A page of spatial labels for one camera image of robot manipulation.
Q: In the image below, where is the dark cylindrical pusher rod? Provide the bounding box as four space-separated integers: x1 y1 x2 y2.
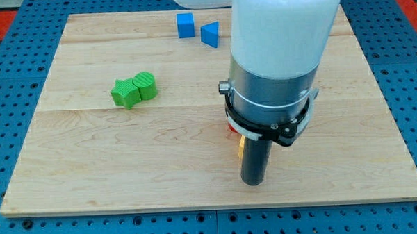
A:
240 137 272 185

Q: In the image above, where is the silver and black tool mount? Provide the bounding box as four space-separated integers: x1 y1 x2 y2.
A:
218 58 318 147

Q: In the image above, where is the yellow hexagon block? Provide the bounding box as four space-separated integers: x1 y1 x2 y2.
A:
238 136 245 160

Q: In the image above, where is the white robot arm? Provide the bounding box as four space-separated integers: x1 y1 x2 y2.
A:
174 0 340 185

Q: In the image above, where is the red star block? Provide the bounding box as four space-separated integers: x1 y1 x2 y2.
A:
227 123 238 133

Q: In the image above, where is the green star block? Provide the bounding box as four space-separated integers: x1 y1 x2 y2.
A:
111 78 142 110

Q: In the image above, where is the blue triangle block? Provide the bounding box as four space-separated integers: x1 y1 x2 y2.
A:
200 22 219 48

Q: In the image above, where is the blue cube block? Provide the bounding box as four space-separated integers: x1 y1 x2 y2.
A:
176 12 195 39

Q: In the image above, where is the green cylinder block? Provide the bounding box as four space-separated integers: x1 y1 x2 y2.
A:
133 72 158 101

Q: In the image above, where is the light wooden board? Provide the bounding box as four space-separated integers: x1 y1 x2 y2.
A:
0 9 417 218

